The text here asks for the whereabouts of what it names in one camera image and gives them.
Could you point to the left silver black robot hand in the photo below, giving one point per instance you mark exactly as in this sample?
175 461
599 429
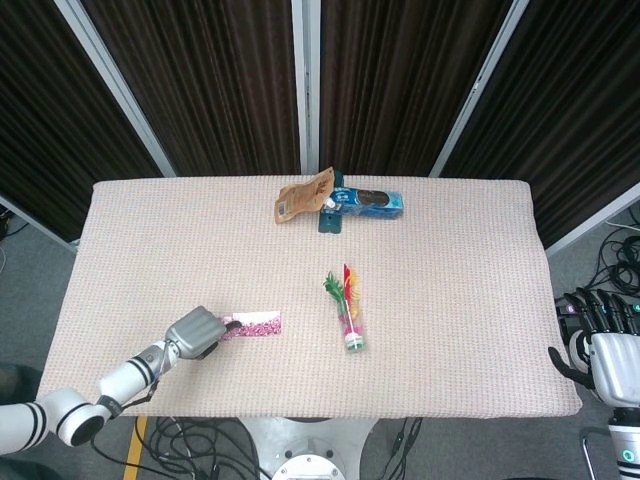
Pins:
195 332

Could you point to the grey partition frame rail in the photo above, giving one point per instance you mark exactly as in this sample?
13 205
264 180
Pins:
595 220
35 221

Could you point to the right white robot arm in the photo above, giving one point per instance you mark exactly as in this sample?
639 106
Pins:
627 445

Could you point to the colourful feather shuttlecock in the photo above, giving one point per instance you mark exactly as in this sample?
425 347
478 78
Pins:
345 290

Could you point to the dark curtain panel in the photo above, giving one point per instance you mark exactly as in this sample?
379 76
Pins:
400 85
200 85
50 125
575 125

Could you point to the grey partition frame post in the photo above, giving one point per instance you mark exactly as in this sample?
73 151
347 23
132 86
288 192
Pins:
475 90
306 75
120 90

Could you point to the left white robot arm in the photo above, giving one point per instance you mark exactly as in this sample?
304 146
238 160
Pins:
125 375

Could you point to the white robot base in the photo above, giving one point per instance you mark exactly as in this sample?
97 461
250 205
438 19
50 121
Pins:
310 440

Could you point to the beige woven tablecloth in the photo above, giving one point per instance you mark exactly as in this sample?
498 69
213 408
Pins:
175 250

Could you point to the blue cookie box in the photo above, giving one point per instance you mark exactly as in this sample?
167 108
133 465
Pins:
372 202

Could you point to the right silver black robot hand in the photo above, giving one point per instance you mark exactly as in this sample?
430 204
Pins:
617 365

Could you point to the brown snack pouch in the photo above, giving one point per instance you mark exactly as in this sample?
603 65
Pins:
300 197

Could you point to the dark teal plastic block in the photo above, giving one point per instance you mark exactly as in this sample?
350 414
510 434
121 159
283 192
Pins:
330 224

